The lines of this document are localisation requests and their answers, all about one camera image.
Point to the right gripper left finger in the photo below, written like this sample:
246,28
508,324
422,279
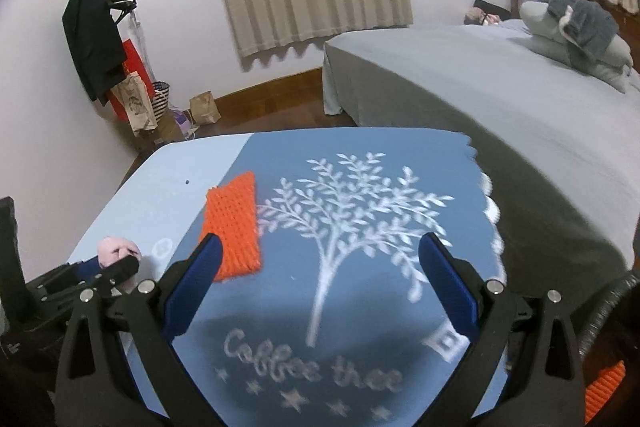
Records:
154,320

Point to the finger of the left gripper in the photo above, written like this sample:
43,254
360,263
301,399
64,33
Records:
67,275
113,276

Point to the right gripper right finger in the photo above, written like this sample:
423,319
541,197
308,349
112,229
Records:
482,311

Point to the pink trash ball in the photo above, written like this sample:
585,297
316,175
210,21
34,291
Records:
112,249

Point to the small orange foam net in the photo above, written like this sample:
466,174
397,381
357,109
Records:
230,213

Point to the large orange foam net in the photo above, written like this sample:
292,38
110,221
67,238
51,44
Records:
601,390

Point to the black trash bin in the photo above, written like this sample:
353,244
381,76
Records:
589,318

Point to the blue tree-print tablecloth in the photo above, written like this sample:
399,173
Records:
339,327

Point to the grey sheeted bed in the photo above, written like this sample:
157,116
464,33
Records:
561,148

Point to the beige printed tote bag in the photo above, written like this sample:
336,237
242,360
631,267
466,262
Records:
133,97

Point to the striped basket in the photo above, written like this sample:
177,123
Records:
160,100

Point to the brown paper bag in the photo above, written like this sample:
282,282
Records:
203,109

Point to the red hanging bag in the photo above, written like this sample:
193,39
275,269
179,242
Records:
133,63

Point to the black hanging coat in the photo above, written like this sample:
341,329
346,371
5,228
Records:
95,46

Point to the grey pillow stack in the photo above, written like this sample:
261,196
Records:
616,68

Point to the pink stuffed toy on bed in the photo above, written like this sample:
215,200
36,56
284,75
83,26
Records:
484,13

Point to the dark grey folded clothes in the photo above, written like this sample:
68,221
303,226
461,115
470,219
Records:
586,26

